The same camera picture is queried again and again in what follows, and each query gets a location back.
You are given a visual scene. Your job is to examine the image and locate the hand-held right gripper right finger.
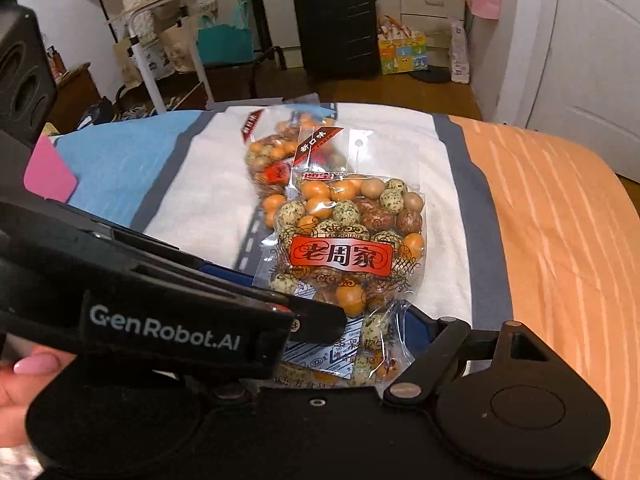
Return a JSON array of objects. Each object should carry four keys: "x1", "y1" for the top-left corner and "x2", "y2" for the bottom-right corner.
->
[{"x1": 382, "y1": 305, "x2": 551, "y2": 404}]

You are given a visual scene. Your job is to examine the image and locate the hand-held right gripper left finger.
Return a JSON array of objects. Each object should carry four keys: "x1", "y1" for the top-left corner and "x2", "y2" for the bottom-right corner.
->
[{"x1": 212, "y1": 377, "x2": 261, "y2": 411}]

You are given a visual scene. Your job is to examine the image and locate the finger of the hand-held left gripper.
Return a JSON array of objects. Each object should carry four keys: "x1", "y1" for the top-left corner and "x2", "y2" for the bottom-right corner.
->
[
  {"x1": 82, "y1": 257, "x2": 301, "y2": 313},
  {"x1": 79, "y1": 287, "x2": 347, "y2": 382}
]

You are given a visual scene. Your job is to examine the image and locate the pink box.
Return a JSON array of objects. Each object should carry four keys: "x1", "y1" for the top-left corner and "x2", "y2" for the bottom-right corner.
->
[{"x1": 24, "y1": 135, "x2": 78, "y2": 204}]

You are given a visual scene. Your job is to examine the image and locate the clear bag of mixed nuts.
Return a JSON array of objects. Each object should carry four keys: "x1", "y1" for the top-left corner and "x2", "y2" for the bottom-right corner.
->
[
  {"x1": 241, "y1": 107, "x2": 346, "y2": 211},
  {"x1": 252, "y1": 126, "x2": 427, "y2": 390}
]

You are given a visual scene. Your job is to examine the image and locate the person's left hand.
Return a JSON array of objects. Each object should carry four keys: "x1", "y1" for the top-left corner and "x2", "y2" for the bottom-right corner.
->
[{"x1": 0, "y1": 350, "x2": 76, "y2": 453}]

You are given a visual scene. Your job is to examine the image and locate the black bag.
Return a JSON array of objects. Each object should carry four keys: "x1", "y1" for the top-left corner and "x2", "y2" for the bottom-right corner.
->
[{"x1": 82, "y1": 97, "x2": 118, "y2": 123}]

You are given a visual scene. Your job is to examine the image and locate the brown wooden cabinet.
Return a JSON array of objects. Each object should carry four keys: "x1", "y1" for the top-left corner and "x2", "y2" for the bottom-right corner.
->
[{"x1": 50, "y1": 62, "x2": 102, "y2": 122}]

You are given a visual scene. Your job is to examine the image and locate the folding table with white legs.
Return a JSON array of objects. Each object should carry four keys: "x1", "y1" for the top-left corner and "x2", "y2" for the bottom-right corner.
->
[{"x1": 106, "y1": 0, "x2": 296, "y2": 113}]

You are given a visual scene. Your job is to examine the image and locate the brown paper bag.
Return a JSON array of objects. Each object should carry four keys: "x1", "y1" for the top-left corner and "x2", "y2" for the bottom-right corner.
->
[{"x1": 112, "y1": 40, "x2": 144, "y2": 88}]

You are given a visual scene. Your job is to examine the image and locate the black metal stand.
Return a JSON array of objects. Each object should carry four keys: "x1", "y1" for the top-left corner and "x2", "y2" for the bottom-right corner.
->
[{"x1": 249, "y1": 0, "x2": 287, "y2": 99}]

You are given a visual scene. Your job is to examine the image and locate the brown patterned bag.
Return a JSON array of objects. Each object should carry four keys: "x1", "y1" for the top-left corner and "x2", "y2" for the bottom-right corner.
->
[{"x1": 160, "y1": 25, "x2": 198, "y2": 73}]

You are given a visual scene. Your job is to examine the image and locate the teal bag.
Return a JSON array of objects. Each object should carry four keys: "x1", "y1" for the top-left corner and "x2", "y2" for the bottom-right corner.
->
[{"x1": 196, "y1": 2, "x2": 256, "y2": 67}]

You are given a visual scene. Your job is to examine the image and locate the black suitcase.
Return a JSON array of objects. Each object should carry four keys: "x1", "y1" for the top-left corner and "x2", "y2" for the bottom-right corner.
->
[{"x1": 292, "y1": 0, "x2": 380, "y2": 81}]

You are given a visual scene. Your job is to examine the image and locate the colourful printed box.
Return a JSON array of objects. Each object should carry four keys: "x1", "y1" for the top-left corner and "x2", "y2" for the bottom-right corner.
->
[{"x1": 377, "y1": 16, "x2": 429, "y2": 76}]

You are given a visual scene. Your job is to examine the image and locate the white printed plastic bag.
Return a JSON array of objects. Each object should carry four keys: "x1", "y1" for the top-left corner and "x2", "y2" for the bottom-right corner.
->
[{"x1": 450, "y1": 17, "x2": 472, "y2": 85}]

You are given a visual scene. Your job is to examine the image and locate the white door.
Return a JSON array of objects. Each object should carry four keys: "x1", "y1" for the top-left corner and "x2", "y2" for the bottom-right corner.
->
[{"x1": 525, "y1": 0, "x2": 640, "y2": 183}]

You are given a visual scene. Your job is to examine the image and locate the white drawer cabinet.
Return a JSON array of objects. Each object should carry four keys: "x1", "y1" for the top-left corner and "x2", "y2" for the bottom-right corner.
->
[{"x1": 325, "y1": 0, "x2": 473, "y2": 68}]

